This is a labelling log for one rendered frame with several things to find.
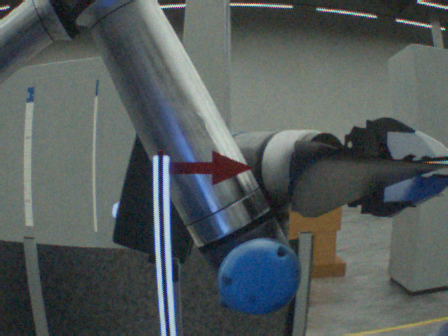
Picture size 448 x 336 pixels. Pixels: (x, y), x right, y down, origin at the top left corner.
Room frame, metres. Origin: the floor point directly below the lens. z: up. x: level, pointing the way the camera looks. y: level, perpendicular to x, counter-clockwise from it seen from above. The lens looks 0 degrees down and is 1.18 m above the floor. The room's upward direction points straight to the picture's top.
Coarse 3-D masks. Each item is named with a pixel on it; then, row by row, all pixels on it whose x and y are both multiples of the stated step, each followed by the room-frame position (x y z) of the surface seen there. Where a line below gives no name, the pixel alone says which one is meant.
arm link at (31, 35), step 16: (32, 0) 0.91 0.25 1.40; (48, 0) 0.89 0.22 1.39; (64, 0) 0.89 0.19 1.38; (16, 16) 0.90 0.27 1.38; (32, 16) 0.90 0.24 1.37; (48, 16) 0.90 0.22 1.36; (64, 16) 0.90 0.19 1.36; (0, 32) 0.90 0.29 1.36; (16, 32) 0.90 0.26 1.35; (32, 32) 0.91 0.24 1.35; (48, 32) 0.92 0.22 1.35; (64, 32) 0.92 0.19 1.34; (80, 32) 0.95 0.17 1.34; (0, 48) 0.90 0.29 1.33; (16, 48) 0.91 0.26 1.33; (32, 48) 0.92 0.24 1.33; (0, 64) 0.91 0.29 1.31; (16, 64) 0.93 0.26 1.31; (0, 80) 0.93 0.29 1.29
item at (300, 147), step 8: (296, 144) 0.74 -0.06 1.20; (304, 144) 0.74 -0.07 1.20; (312, 144) 0.74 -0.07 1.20; (320, 144) 0.74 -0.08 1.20; (328, 144) 0.77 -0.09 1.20; (296, 152) 0.74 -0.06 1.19; (304, 152) 0.74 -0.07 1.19; (312, 152) 0.73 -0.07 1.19; (320, 152) 0.74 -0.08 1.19; (328, 152) 0.76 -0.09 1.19; (296, 160) 0.74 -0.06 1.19; (304, 160) 0.74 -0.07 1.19; (296, 168) 0.74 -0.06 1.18
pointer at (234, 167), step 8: (216, 152) 0.62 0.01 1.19; (216, 160) 0.62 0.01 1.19; (224, 160) 0.62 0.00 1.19; (232, 160) 0.62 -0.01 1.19; (176, 168) 0.62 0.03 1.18; (184, 168) 0.62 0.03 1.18; (192, 168) 0.62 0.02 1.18; (200, 168) 0.62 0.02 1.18; (208, 168) 0.62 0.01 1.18; (216, 168) 0.62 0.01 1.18; (224, 168) 0.62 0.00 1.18; (232, 168) 0.62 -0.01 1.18; (240, 168) 0.62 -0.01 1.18; (248, 168) 0.62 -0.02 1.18; (216, 176) 0.62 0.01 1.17; (224, 176) 0.62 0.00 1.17; (232, 176) 0.62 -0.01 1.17
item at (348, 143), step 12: (360, 132) 0.78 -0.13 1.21; (372, 132) 0.77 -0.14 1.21; (336, 144) 0.87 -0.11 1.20; (348, 144) 0.80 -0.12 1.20; (360, 144) 0.78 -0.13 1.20; (372, 144) 0.77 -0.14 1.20; (384, 144) 0.77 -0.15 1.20; (384, 156) 0.77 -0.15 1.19; (348, 204) 0.79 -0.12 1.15; (360, 204) 0.77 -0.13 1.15
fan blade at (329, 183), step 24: (312, 168) 0.58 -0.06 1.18; (336, 168) 0.57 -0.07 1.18; (360, 168) 0.57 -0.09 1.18; (384, 168) 0.57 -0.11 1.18; (408, 168) 0.58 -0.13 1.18; (432, 168) 0.58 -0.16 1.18; (288, 192) 0.66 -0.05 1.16; (312, 192) 0.67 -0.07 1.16; (336, 192) 0.69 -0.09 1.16; (360, 192) 0.71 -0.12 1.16; (312, 216) 0.75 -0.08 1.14
